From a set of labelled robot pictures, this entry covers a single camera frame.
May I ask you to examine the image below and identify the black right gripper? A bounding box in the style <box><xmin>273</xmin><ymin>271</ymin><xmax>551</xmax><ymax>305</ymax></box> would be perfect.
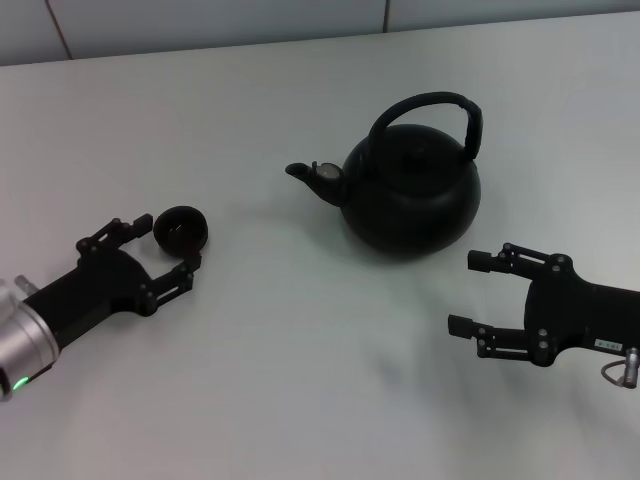
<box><xmin>447</xmin><ymin>242</ymin><xmax>640</xmax><ymax>370</ymax></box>

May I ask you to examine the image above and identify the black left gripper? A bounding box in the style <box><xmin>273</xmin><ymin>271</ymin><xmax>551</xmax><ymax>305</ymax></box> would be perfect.
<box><xmin>22</xmin><ymin>213</ymin><xmax>204</xmax><ymax>347</ymax></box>

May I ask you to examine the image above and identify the small black teacup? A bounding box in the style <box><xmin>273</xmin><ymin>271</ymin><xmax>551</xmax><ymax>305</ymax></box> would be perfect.
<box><xmin>153</xmin><ymin>205</ymin><xmax>210</xmax><ymax>257</ymax></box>

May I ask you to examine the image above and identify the black round teapot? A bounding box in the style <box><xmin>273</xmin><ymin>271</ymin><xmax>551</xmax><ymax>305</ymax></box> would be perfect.
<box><xmin>284</xmin><ymin>91</ymin><xmax>485</xmax><ymax>265</ymax></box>

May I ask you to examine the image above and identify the white partition panel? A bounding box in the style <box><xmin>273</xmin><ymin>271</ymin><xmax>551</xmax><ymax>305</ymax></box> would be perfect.
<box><xmin>0</xmin><ymin>0</ymin><xmax>71</xmax><ymax>68</ymax></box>
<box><xmin>47</xmin><ymin>0</ymin><xmax>396</xmax><ymax>61</ymax></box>

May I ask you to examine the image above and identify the grey cable with plug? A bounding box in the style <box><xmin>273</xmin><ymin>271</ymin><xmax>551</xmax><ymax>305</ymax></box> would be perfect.
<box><xmin>13</xmin><ymin>273</ymin><xmax>40</xmax><ymax>297</ymax></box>
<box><xmin>601</xmin><ymin>345</ymin><xmax>640</xmax><ymax>390</ymax></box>

